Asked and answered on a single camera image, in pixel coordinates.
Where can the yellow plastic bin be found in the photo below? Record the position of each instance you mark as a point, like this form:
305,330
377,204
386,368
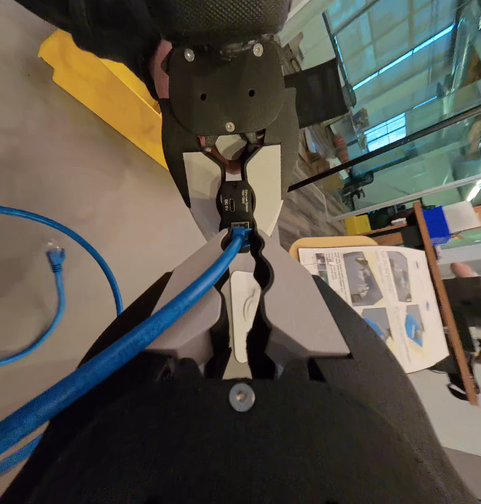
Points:
106,90

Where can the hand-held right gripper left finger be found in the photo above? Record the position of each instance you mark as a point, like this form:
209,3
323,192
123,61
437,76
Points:
189,338

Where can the printed instruction sheet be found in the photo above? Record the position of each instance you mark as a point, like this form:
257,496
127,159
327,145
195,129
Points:
382,307

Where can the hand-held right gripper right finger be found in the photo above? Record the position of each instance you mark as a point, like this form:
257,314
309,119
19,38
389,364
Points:
299,315

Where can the brown wooden panel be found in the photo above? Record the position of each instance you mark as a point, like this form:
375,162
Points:
445,299

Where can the person's left hand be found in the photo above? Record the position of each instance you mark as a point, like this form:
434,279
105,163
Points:
160,71

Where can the white flat device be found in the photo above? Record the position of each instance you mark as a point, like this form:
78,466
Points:
240,315

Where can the black ethernet splitter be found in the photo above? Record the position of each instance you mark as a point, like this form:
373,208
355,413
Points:
236,204

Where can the round wooden board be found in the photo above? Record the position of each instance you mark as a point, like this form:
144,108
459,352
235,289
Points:
331,242

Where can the black tripod leg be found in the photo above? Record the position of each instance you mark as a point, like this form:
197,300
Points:
402,147

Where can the person's left forearm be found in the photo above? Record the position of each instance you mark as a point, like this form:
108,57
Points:
106,31

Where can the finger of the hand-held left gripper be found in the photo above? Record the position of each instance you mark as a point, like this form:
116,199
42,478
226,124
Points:
201,185
270,185

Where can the black office chair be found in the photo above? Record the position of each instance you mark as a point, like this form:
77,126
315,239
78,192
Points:
323,94

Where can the small yellow bin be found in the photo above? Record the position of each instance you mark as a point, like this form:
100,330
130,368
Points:
357,224

